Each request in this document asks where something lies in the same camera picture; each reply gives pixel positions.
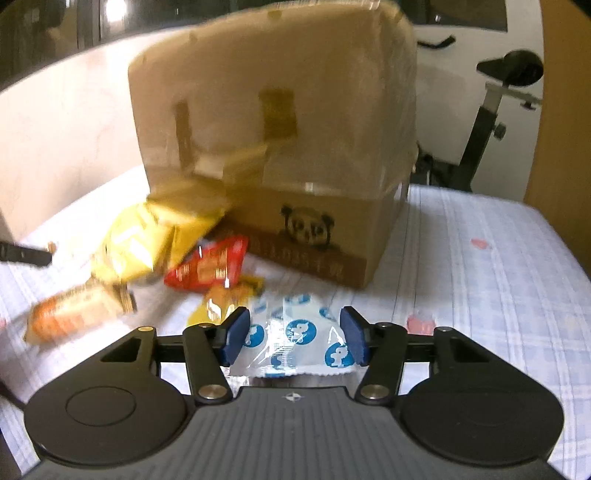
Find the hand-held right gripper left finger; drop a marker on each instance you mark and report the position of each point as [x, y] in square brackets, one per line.
[235, 334]

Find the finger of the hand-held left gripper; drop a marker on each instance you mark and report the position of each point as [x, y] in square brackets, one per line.
[25, 253]

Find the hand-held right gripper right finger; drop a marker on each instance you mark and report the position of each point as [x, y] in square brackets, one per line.
[355, 334]

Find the white packet with blue circles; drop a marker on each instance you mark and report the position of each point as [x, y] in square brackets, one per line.
[300, 332]

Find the red snack packet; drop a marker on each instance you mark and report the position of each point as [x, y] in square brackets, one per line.
[207, 270]

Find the yellow chips bag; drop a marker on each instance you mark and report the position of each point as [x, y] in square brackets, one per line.
[134, 244]

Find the brown cardboard box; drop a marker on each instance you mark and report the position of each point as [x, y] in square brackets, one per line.
[323, 221]

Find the small yellow orange packet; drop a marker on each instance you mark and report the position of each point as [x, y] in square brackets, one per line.
[221, 302]

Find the small pink candy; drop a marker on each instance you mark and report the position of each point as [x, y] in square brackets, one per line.
[420, 321]
[480, 243]

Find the orange snack packet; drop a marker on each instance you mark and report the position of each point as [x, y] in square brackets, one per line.
[64, 311]

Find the yellow snack bag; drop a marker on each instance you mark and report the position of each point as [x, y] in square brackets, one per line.
[194, 221]

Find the light checked blanket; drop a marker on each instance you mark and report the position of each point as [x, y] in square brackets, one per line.
[461, 277]

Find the black exercise bike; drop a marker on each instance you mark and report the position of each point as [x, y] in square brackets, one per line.
[480, 134]

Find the wooden panel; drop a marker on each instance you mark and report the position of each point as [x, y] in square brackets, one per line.
[563, 115]

